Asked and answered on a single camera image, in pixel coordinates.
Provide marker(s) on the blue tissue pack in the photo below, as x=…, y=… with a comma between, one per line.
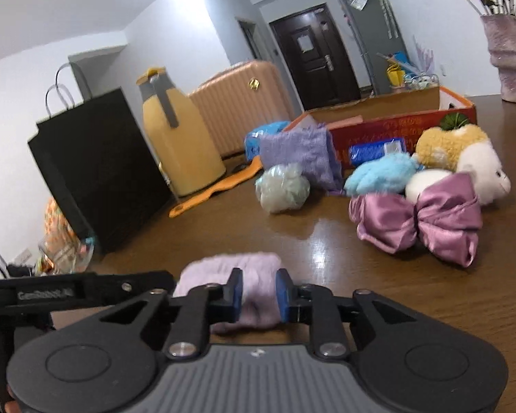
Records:
x=374, y=151

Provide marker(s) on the grey refrigerator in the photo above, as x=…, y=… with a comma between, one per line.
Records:
x=372, y=38

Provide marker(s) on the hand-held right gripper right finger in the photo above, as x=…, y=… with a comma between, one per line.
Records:
x=284, y=297

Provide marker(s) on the blue plastic packet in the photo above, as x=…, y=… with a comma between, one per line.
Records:
x=260, y=135

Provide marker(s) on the purple fluffy towel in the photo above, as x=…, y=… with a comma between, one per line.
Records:
x=301, y=150

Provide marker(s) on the lilac fluffy cloth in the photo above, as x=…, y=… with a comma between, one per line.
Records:
x=258, y=275

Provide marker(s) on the dark brown entrance door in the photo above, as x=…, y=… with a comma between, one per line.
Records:
x=314, y=64

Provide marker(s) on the pink textured vase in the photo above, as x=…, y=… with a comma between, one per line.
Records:
x=509, y=56

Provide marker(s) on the red cardboard box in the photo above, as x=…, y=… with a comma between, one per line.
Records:
x=370, y=131

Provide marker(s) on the yellow thermos jug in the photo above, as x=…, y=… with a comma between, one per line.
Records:
x=180, y=150

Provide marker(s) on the clear plastic bag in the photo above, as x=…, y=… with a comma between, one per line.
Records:
x=357, y=0

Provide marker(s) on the purple satin bow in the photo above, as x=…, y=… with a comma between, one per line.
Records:
x=438, y=219

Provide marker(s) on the black paper bag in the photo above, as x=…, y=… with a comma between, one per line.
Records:
x=103, y=167

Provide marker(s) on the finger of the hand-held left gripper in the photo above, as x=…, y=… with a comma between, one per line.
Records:
x=133, y=284

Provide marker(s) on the orange shoehorn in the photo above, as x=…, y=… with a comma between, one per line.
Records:
x=223, y=183

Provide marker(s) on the grey interior doorway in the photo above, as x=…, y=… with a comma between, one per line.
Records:
x=249, y=38

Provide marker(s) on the yellow paper bag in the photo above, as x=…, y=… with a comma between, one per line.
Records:
x=396, y=76

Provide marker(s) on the lavender bouquet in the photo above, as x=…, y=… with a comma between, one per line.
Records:
x=425, y=56

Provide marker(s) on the person's left hand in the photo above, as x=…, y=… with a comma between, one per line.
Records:
x=11, y=406

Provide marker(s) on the yellow and white plush toy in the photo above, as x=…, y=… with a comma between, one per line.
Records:
x=447, y=144

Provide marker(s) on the orange patterned bag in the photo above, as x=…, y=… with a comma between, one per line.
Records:
x=56, y=223

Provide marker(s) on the grey-green bath pouf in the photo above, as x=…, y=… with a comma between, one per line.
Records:
x=281, y=189

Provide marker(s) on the blue and white plush toy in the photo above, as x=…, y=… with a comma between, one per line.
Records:
x=378, y=176

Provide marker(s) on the pink suitcase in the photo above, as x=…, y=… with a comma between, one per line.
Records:
x=241, y=107

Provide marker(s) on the glass bowl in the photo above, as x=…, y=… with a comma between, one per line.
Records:
x=69, y=256

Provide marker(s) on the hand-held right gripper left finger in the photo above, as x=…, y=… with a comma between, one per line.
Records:
x=236, y=294

